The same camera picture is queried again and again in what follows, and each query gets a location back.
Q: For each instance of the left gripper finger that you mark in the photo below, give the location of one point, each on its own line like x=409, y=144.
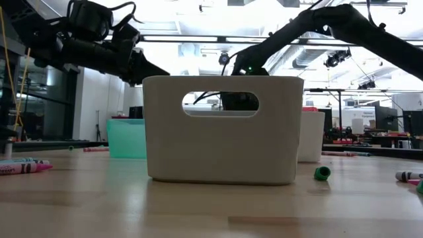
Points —
x=145, y=67

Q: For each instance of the pink crayon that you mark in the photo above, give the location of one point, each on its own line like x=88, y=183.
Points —
x=23, y=169
x=333, y=153
x=96, y=149
x=413, y=182

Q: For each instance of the white crayon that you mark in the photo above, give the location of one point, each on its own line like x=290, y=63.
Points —
x=406, y=176

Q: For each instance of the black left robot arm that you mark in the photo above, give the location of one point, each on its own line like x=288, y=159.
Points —
x=82, y=53

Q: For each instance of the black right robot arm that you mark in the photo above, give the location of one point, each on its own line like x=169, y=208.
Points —
x=363, y=29

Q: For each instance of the small black monitor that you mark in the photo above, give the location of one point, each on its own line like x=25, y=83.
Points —
x=136, y=112

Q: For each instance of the black bar with light strips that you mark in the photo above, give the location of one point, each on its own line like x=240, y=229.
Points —
x=221, y=39

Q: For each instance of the red box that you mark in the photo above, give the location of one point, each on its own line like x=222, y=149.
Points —
x=310, y=109

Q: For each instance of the green translucent plastic bin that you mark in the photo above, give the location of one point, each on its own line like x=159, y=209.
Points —
x=127, y=139

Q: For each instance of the black tripod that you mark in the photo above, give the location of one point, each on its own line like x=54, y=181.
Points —
x=98, y=132

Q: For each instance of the white plastic bin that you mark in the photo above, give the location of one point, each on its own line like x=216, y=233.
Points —
x=312, y=139

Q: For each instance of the black track light cluster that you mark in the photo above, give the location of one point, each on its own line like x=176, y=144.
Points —
x=367, y=85
x=335, y=59

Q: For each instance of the red flat object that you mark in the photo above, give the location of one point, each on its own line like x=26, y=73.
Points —
x=347, y=142

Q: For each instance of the white box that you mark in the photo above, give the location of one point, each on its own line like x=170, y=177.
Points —
x=357, y=126

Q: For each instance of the black computer monitor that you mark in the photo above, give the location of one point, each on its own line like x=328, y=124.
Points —
x=413, y=123
x=386, y=119

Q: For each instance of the blue crayon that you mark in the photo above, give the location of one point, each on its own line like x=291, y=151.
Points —
x=20, y=160

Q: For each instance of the white cylinder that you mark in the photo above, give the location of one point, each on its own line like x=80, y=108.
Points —
x=8, y=149

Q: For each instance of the round black ceiling camera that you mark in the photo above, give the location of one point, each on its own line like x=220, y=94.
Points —
x=224, y=59

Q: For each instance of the black table frame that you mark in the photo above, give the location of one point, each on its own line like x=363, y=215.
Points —
x=390, y=152

